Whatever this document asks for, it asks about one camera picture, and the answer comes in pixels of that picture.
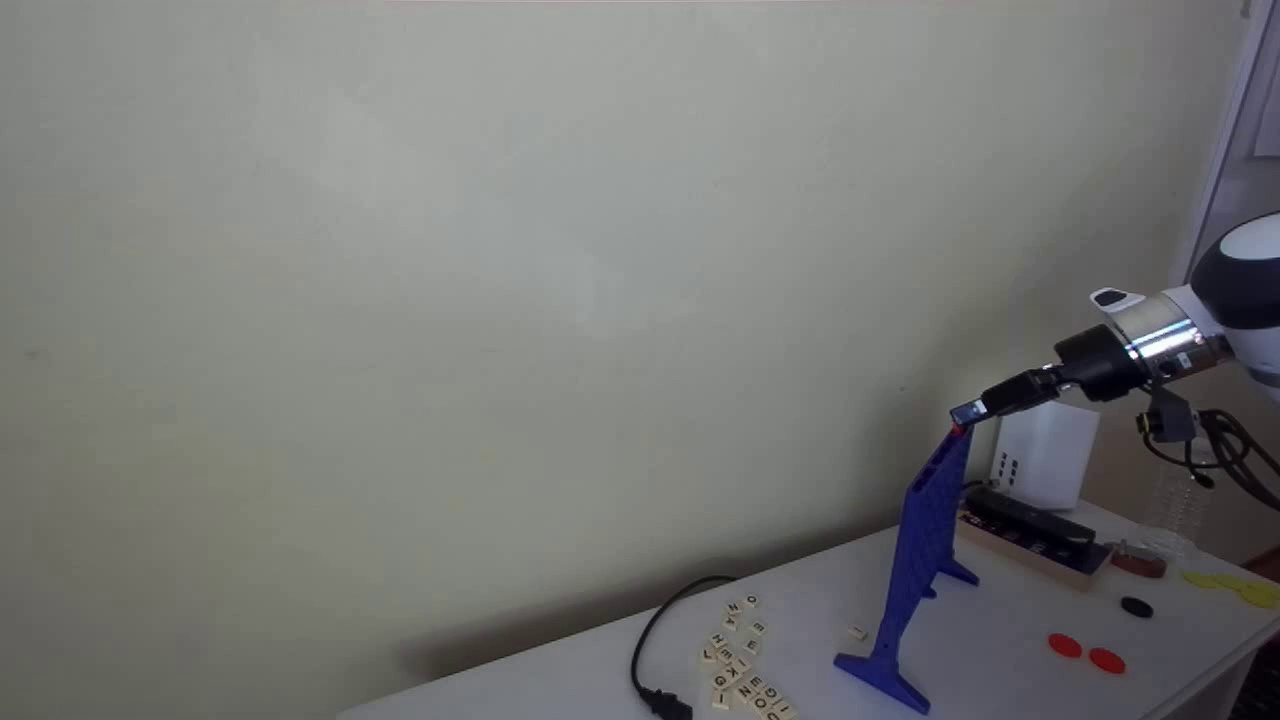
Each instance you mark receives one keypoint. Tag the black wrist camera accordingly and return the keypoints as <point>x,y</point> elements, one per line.
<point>1170,413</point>

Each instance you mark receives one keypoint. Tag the cream letter tile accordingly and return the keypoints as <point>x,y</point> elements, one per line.
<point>752,641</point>
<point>723,655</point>
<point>742,615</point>
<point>730,683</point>
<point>787,711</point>
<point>756,694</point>

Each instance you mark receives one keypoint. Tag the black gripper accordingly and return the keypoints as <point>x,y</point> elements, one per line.
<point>1103,361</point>

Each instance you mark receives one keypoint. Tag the white shelf table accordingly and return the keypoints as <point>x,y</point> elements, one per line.
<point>1000,664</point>

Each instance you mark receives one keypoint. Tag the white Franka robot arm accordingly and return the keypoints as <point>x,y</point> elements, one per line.
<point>1244,283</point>

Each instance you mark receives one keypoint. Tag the blue connect four gameboard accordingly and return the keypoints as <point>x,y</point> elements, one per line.
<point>921,532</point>

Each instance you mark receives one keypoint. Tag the orange game disc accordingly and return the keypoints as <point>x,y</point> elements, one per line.
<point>1104,660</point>
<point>1063,646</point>

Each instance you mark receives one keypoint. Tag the white box speaker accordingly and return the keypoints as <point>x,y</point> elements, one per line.
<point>1052,463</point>

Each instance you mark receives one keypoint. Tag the black game disc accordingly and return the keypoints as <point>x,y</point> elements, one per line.
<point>1136,604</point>

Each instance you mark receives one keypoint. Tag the black remote control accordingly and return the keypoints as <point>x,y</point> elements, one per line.
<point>1024,521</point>

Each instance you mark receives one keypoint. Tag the small brown object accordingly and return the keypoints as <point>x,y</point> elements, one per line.
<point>1143,561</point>

